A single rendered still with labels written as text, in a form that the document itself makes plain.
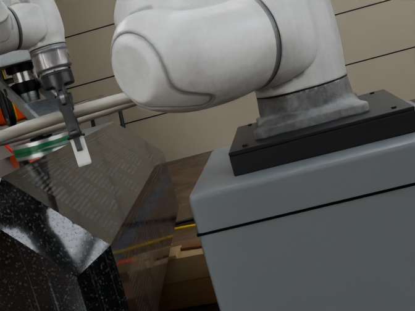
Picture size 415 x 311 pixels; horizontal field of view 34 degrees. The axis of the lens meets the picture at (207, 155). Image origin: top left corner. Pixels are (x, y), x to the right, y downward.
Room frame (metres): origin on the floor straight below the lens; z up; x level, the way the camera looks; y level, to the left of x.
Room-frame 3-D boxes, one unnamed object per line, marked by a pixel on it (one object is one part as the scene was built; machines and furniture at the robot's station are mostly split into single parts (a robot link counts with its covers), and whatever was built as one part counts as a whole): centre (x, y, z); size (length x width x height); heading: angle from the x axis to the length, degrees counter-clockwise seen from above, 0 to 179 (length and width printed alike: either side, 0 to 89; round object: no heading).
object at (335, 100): (1.16, -0.18, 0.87); 0.22 x 0.18 x 0.06; 172
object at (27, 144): (2.49, 0.56, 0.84); 0.21 x 0.21 x 0.01
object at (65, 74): (1.67, 0.30, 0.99); 0.08 x 0.07 x 0.09; 7
